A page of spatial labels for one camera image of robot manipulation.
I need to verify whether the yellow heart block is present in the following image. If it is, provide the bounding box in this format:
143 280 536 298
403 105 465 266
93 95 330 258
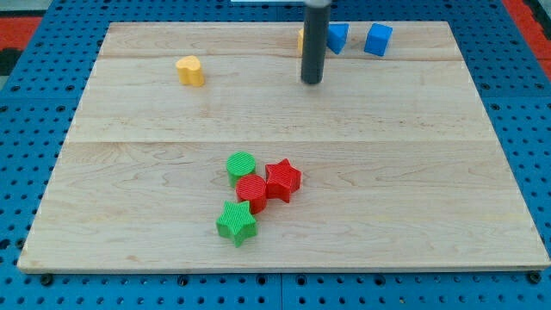
176 55 205 87

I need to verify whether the yellow hexagon block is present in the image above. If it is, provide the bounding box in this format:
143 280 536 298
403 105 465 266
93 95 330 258
297 28 304 56

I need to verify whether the red star block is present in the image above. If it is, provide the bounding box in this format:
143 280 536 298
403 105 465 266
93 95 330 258
265 158 301 203

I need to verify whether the green cylinder block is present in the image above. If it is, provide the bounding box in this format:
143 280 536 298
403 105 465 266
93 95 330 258
226 152 256 188

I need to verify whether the red cylinder block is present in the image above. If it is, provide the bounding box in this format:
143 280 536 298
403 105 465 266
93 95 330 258
235 174 267 214

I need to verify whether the light wooden board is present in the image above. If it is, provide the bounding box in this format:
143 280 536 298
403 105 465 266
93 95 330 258
18 22 550 274

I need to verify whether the green star block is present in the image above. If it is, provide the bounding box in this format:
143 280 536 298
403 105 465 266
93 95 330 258
216 201 257 247

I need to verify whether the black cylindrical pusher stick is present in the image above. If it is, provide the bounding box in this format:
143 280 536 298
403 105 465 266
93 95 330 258
300 0 331 85

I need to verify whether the blue triangular block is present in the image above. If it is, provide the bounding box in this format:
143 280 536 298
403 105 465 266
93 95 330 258
326 23 350 54

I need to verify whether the blue cube block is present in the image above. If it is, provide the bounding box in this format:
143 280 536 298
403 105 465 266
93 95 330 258
364 23 393 57

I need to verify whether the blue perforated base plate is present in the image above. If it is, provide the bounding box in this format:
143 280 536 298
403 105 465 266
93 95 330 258
1 0 550 309

